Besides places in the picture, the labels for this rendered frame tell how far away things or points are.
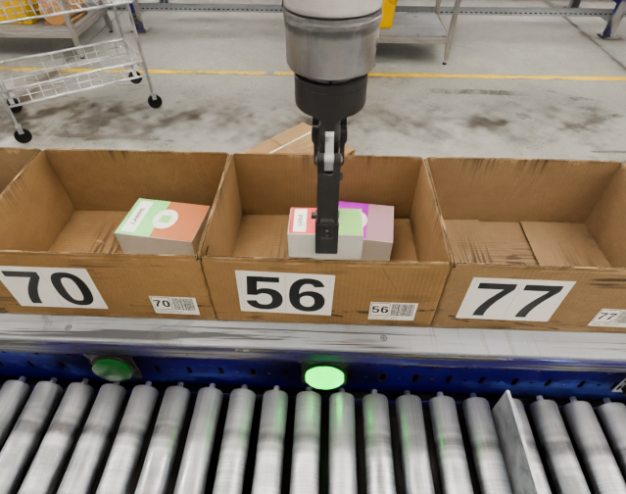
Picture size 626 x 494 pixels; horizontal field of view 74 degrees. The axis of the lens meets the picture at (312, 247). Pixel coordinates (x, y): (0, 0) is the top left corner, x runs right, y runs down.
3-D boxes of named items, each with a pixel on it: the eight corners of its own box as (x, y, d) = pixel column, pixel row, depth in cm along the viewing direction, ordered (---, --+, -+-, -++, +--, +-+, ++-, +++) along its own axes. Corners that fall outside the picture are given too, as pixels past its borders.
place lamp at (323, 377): (305, 390, 78) (305, 372, 73) (306, 384, 79) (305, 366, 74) (343, 392, 78) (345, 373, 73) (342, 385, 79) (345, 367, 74)
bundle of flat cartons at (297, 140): (271, 218, 228) (269, 199, 219) (220, 181, 252) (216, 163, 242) (355, 167, 263) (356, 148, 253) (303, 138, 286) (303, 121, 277)
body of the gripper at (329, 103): (370, 86, 39) (362, 170, 45) (365, 51, 45) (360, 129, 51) (290, 85, 39) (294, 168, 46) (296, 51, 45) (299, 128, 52)
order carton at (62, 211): (6, 314, 77) (-52, 250, 65) (74, 210, 98) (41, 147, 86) (216, 321, 76) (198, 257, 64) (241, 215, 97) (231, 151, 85)
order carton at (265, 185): (215, 321, 76) (196, 257, 64) (240, 215, 97) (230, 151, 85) (431, 327, 75) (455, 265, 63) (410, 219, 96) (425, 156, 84)
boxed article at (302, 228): (361, 259, 58) (363, 235, 55) (288, 257, 58) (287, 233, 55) (359, 231, 62) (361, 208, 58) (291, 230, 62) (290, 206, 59)
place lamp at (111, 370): (98, 383, 79) (84, 365, 74) (101, 376, 80) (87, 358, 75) (135, 384, 79) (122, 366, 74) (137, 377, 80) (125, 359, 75)
